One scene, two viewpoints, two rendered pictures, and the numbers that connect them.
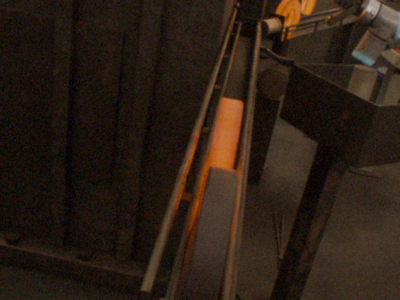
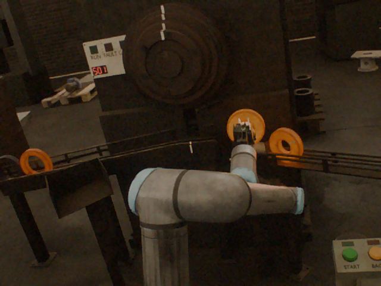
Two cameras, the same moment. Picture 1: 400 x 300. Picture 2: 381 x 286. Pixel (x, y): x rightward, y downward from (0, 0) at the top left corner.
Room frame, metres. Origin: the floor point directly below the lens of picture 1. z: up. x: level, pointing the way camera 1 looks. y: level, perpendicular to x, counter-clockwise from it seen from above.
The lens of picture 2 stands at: (1.86, -1.82, 1.43)
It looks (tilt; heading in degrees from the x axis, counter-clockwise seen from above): 23 degrees down; 101
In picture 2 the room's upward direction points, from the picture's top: 11 degrees counter-clockwise
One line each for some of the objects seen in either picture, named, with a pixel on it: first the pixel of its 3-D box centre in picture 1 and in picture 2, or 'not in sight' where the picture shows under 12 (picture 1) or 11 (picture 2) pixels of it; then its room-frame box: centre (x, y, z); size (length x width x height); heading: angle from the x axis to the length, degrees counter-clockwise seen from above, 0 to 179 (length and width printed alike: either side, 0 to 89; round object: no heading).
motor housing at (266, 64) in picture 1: (261, 122); (269, 228); (1.83, -0.25, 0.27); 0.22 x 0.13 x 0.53; 177
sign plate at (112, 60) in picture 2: not in sight; (112, 56); (1.17, 0.03, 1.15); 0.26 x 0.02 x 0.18; 177
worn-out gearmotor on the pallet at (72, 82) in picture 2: not in sight; (75, 83); (-1.00, 3.95, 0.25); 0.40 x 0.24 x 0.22; 87
